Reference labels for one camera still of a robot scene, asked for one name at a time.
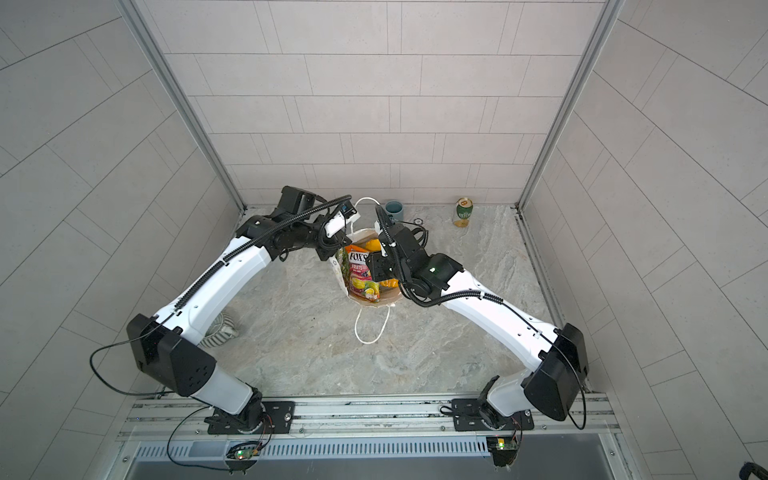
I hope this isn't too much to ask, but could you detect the white printed paper bag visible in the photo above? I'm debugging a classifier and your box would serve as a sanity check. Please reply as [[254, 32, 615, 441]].
[[329, 213, 402, 345]]

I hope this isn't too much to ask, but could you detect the pink candy snack bag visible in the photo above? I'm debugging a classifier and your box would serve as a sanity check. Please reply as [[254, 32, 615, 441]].
[[343, 245, 381, 303]]

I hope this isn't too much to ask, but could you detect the yellow candy snack bag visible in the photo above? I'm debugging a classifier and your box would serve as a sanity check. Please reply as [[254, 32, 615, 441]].
[[362, 239, 399, 289]]

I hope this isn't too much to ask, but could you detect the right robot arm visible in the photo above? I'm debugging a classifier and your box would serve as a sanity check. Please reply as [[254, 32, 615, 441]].
[[367, 206, 588, 430]]

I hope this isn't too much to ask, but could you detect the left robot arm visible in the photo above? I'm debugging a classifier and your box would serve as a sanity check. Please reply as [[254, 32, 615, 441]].
[[127, 186, 356, 433]]

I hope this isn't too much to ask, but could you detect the teal ceramic cup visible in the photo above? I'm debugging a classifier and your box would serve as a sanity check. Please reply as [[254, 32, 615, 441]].
[[384, 200, 404, 222]]

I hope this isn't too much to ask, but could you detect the green beverage can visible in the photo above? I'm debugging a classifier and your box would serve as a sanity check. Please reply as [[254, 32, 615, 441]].
[[453, 197, 474, 228]]

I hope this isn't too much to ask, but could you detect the right controller board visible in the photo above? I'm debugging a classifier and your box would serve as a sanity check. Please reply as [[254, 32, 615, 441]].
[[486, 436, 520, 468]]

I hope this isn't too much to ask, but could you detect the controller board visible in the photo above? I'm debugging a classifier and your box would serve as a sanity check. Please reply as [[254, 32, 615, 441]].
[[225, 441, 263, 462], [486, 436, 520, 468]]

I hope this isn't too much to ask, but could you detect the left controller board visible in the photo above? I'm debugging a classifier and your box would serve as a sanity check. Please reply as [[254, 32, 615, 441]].
[[225, 441, 263, 462]]

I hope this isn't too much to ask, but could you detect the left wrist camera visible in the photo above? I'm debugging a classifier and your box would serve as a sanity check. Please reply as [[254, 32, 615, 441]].
[[323, 200, 360, 238]]

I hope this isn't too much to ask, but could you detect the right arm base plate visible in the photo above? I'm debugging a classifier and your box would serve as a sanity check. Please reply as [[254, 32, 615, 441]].
[[439, 398, 534, 432]]

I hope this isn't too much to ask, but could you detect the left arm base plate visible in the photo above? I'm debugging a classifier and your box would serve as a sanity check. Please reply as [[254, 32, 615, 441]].
[[204, 401, 296, 435]]

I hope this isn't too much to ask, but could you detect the left black cable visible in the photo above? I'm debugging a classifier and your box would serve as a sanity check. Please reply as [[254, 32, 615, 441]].
[[88, 323, 181, 398]]

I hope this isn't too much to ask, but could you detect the aluminium mounting rail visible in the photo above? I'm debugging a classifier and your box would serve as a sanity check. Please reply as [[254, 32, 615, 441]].
[[117, 393, 620, 441]]

